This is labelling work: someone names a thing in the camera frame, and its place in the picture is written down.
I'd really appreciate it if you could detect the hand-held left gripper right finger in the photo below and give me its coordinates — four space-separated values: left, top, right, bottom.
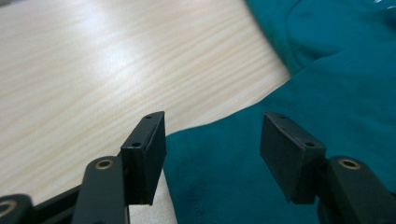
260 111 328 205

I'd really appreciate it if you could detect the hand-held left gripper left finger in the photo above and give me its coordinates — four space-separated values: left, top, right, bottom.
120 110 168 207

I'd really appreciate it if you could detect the teal long-sleeved shirt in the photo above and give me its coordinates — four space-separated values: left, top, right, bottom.
163 0 396 224

